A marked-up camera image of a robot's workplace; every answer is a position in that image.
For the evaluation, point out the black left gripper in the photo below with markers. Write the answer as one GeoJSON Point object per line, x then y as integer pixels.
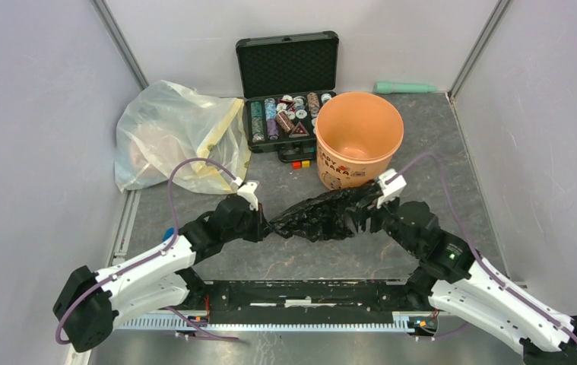
{"type": "Point", "coordinates": [261, 226]}

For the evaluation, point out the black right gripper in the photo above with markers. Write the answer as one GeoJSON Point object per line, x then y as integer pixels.
{"type": "Point", "coordinates": [375, 213]}

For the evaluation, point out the black trash bag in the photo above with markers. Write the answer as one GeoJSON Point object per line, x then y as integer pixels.
{"type": "Point", "coordinates": [323, 217]}

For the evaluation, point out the orange capybara trash bin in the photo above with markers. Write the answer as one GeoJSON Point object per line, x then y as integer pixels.
{"type": "Point", "coordinates": [357, 134]}

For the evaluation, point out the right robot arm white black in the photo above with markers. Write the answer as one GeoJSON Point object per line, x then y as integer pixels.
{"type": "Point", "coordinates": [453, 277]}

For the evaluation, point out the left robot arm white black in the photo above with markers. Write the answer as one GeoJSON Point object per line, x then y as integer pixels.
{"type": "Point", "coordinates": [142, 272]}

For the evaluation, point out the blue small object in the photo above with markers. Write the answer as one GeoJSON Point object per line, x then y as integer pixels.
{"type": "Point", "coordinates": [168, 235]}

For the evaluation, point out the red triangle dealer button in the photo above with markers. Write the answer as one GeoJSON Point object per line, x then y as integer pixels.
{"type": "Point", "coordinates": [299, 131]}

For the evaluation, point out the translucent yellowish plastic bag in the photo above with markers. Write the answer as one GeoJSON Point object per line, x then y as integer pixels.
{"type": "Point", "coordinates": [171, 131]}

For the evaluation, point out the black poker chip case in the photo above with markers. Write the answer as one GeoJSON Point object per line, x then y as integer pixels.
{"type": "Point", "coordinates": [286, 79]}

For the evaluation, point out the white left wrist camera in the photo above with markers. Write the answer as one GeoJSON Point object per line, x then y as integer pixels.
{"type": "Point", "coordinates": [247, 191]}

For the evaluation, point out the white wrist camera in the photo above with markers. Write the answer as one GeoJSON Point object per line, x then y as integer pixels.
{"type": "Point", "coordinates": [247, 191]}
{"type": "Point", "coordinates": [391, 184]}

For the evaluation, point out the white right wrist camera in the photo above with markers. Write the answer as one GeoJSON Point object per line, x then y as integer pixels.
{"type": "Point", "coordinates": [391, 184]}

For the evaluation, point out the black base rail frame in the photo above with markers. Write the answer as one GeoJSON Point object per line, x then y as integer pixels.
{"type": "Point", "coordinates": [321, 306]}

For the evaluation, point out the mint green handle tool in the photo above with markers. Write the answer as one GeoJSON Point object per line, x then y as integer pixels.
{"type": "Point", "coordinates": [387, 87]}

